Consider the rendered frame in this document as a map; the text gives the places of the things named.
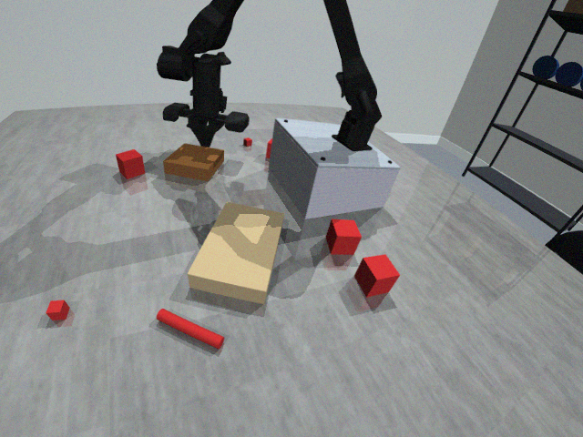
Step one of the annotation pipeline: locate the red cylinder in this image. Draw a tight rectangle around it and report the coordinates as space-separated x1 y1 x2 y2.
156 309 225 350

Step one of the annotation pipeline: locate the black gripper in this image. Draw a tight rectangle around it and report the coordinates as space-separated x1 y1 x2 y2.
162 85 250 147

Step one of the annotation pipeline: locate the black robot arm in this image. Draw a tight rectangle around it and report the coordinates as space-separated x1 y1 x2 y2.
157 0 382 151

